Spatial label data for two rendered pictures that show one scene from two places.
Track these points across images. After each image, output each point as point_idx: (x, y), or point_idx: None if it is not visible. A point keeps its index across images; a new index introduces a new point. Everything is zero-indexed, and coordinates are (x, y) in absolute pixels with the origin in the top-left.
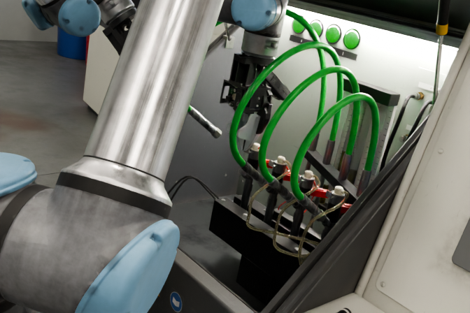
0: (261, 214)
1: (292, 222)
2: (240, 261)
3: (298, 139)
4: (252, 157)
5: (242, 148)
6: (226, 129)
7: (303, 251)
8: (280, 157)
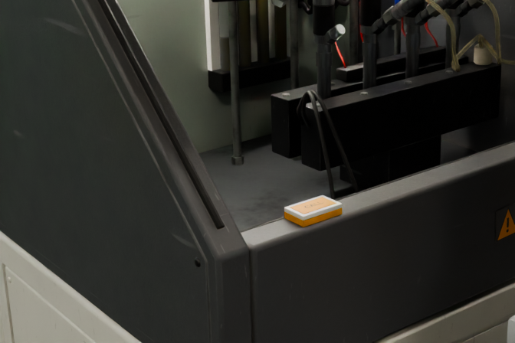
0: (345, 89)
1: (382, 63)
2: (391, 161)
3: (131, 1)
4: (334, 0)
5: None
6: None
7: (450, 70)
8: None
